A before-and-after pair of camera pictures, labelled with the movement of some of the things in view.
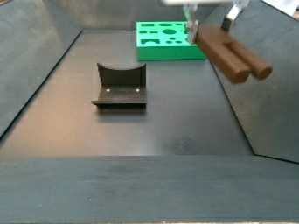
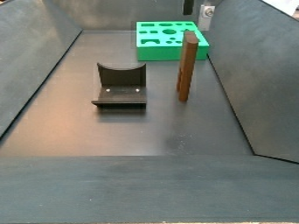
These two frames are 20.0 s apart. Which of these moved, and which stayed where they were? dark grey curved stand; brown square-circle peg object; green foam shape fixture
Moved: brown square-circle peg object
Stayed: green foam shape fixture; dark grey curved stand
